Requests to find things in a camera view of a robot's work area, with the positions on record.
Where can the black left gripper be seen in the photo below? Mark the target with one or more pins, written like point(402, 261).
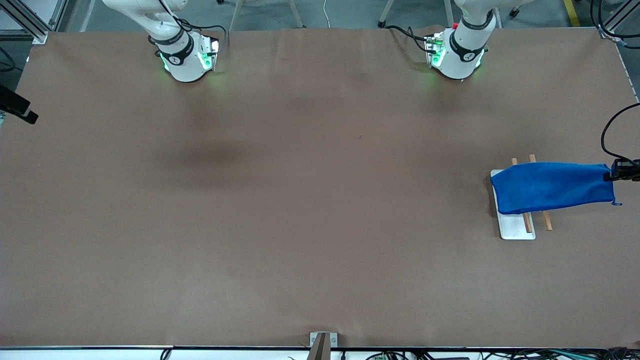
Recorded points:
point(626, 170)

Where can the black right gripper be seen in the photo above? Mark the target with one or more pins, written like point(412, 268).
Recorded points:
point(12, 104)

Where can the blue microfibre towel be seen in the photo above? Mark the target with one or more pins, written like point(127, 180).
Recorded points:
point(550, 186)

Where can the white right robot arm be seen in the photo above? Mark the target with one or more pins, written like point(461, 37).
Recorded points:
point(182, 65)

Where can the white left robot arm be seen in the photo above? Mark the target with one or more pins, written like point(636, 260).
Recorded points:
point(457, 60)

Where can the grey metal stand legs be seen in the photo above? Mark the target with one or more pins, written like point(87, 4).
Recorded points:
point(295, 12)
point(387, 11)

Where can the aluminium frame profile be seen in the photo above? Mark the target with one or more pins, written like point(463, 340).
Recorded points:
point(617, 17)
point(35, 22)

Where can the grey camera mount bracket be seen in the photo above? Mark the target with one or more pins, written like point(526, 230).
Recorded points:
point(323, 345)

